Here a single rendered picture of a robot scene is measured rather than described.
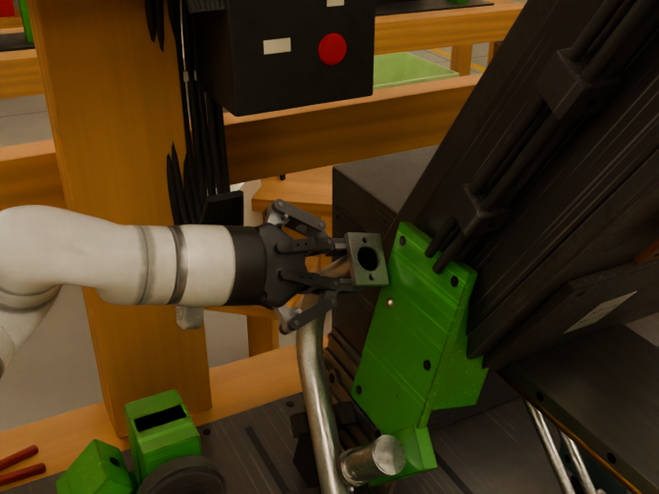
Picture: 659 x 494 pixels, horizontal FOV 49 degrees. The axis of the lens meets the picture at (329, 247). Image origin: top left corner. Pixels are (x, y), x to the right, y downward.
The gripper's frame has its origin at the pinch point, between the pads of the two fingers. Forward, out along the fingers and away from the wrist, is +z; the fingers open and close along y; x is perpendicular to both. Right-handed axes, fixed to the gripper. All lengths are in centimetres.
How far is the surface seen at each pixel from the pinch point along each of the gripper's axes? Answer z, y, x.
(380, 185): 10.6, 12.2, 6.3
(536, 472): 31.0, -24.0, 11.2
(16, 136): 24, 205, 391
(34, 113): 40, 238, 420
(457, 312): 3.6, -7.6, -11.0
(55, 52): -26.0, 25.8, 8.9
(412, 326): 3.4, -7.4, -4.3
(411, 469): 3.2, -20.6, -0.5
